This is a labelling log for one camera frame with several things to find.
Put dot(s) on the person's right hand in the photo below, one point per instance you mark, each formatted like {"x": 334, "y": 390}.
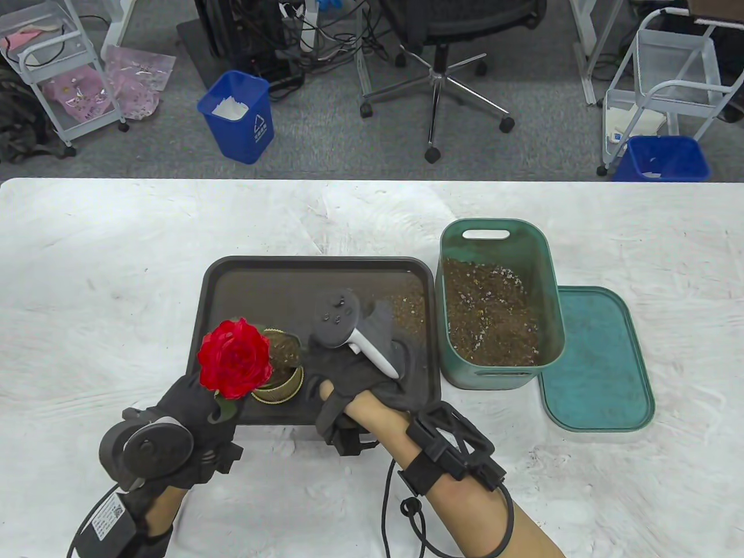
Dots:
{"x": 343, "y": 372}

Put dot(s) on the person's left hand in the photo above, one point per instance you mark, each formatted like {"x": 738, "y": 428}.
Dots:
{"x": 186, "y": 447}

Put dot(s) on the brown potting mix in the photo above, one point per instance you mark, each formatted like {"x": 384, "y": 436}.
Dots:
{"x": 282, "y": 351}
{"x": 488, "y": 314}

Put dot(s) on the red artificial rose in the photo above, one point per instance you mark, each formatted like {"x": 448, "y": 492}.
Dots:
{"x": 232, "y": 360}

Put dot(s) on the person's right forearm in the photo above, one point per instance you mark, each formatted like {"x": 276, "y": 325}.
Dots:
{"x": 465, "y": 511}

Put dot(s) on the person's left forearm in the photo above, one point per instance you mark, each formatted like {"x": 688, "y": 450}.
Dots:
{"x": 165, "y": 508}

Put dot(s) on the scattered potting mix crumbs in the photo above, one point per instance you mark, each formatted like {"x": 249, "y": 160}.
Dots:
{"x": 410, "y": 311}

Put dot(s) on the yellow ribbed flower pot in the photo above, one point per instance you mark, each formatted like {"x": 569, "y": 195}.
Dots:
{"x": 285, "y": 392}

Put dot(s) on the dark brown plastic tray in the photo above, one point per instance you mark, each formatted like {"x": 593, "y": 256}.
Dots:
{"x": 261, "y": 290}

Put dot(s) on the green plastic storage bin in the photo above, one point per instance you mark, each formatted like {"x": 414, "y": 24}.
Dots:
{"x": 500, "y": 238}

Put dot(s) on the green plastic bin lid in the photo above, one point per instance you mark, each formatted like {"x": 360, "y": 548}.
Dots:
{"x": 598, "y": 360}

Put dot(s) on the blue bin with white symbol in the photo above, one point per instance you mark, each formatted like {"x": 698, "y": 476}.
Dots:
{"x": 238, "y": 128}

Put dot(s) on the black office chair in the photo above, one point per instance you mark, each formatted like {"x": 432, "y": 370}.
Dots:
{"x": 436, "y": 70}

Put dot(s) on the pink plastic bag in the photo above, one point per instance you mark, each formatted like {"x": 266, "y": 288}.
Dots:
{"x": 139, "y": 81}
{"x": 75, "y": 96}

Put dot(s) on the black computer tower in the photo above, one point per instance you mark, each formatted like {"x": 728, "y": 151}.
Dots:
{"x": 238, "y": 29}

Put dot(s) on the black backpack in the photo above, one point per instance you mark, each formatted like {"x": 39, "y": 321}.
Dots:
{"x": 20, "y": 122}

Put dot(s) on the plain blue bin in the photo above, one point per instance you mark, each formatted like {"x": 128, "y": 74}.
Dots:
{"x": 662, "y": 160}

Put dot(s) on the white desk leg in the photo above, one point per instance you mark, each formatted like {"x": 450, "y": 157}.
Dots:
{"x": 588, "y": 52}

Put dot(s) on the white metal trolley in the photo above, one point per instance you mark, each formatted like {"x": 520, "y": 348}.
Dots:
{"x": 40, "y": 64}
{"x": 674, "y": 75}

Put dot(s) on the black left wrist camera module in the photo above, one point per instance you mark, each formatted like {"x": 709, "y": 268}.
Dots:
{"x": 107, "y": 523}

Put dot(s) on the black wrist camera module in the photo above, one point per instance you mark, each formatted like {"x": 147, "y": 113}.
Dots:
{"x": 447, "y": 447}
{"x": 107, "y": 523}

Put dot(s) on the black right wrist camera module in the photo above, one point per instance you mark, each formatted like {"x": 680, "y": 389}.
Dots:
{"x": 447, "y": 447}

